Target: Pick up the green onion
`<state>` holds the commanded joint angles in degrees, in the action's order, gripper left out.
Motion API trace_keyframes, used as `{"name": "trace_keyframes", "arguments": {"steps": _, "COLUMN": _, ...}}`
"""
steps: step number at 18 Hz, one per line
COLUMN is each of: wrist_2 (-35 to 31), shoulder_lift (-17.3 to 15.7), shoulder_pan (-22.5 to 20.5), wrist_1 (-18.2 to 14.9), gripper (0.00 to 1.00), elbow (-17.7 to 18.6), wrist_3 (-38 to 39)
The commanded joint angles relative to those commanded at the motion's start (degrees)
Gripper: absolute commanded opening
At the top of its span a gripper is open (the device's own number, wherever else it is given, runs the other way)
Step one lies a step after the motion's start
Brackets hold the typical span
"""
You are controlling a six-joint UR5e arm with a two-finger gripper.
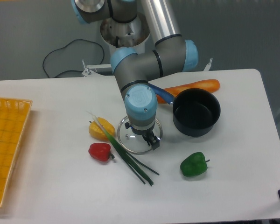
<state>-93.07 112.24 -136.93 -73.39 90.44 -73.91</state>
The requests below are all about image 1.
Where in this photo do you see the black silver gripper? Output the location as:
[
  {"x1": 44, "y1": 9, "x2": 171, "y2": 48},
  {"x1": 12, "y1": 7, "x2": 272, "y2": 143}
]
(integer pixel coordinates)
[{"x1": 125, "y1": 121, "x2": 160, "y2": 150}]

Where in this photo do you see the green onion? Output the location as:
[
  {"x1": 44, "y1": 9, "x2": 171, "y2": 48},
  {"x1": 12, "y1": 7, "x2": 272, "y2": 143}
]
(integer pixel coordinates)
[{"x1": 87, "y1": 111, "x2": 160, "y2": 186}]

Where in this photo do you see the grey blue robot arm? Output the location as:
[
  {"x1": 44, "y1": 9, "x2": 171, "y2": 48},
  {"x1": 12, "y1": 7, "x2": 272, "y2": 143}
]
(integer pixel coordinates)
[{"x1": 110, "y1": 0, "x2": 198, "y2": 149}]

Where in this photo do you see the glass pot lid blue knob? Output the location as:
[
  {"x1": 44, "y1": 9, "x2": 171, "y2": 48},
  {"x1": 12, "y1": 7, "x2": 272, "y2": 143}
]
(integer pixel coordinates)
[{"x1": 117, "y1": 116, "x2": 163, "y2": 155}]

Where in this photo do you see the red bell pepper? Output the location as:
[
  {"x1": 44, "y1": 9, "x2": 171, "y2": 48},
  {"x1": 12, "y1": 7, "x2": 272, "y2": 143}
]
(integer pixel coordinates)
[{"x1": 88, "y1": 142, "x2": 115, "y2": 162}]

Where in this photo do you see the green bell pepper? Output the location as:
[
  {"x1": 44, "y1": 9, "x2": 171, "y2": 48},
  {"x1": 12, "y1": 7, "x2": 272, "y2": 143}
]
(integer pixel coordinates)
[{"x1": 180, "y1": 152, "x2": 210, "y2": 177}]

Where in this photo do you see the yellow bell pepper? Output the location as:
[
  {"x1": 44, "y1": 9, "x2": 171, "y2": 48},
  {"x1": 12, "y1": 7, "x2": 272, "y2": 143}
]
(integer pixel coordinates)
[{"x1": 89, "y1": 117, "x2": 115, "y2": 141}]

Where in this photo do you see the orange baguette bread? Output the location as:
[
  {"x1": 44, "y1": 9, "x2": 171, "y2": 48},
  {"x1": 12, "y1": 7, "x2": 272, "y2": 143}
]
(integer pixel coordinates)
[{"x1": 150, "y1": 79, "x2": 220, "y2": 104}]

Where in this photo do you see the yellow woven basket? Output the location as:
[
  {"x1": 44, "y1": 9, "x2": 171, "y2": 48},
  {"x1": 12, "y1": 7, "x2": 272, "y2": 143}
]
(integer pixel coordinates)
[{"x1": 0, "y1": 98, "x2": 33, "y2": 207}]

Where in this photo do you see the black saucepan blue handle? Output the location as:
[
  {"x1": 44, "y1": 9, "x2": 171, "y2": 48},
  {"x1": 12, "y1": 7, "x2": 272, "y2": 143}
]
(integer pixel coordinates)
[{"x1": 149, "y1": 84, "x2": 221, "y2": 137}]

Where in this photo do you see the white base mounting bracket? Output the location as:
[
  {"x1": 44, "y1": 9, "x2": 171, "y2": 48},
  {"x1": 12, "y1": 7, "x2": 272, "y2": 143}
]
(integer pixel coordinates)
[{"x1": 81, "y1": 60, "x2": 113, "y2": 77}]

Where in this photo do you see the white table clamp bracket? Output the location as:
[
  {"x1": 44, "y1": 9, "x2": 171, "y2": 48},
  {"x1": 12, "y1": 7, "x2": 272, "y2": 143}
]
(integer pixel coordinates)
[{"x1": 203, "y1": 58, "x2": 213, "y2": 71}]

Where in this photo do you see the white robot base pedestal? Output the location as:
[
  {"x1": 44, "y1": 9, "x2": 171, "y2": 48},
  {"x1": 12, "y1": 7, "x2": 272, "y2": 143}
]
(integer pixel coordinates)
[{"x1": 100, "y1": 13, "x2": 150, "y2": 55}]

